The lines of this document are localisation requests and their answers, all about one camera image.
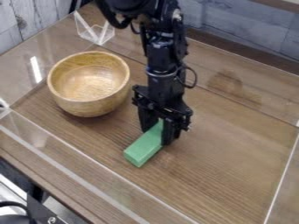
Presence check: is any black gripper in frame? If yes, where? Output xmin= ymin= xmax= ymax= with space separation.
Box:
xmin=132 ymin=71 xmax=193 ymax=145

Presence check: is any green rectangular block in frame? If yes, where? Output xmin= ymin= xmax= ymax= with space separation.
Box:
xmin=124 ymin=121 xmax=162 ymax=167

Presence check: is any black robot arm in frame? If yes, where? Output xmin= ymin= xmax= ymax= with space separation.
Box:
xmin=94 ymin=0 xmax=194 ymax=145

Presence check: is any wooden bowl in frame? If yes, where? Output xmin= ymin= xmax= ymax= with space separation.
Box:
xmin=46 ymin=51 xmax=130 ymax=117

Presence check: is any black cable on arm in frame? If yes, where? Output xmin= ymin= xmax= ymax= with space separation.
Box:
xmin=176 ymin=65 xmax=198 ymax=89

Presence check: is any clear acrylic corner bracket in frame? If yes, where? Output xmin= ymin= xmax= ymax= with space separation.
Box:
xmin=73 ymin=11 xmax=114 ymax=46

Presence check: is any black metal bracket with bolt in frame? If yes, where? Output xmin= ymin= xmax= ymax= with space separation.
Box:
xmin=26 ymin=195 xmax=68 ymax=224

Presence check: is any black cable bottom left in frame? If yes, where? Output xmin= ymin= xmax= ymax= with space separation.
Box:
xmin=0 ymin=200 xmax=30 ymax=224

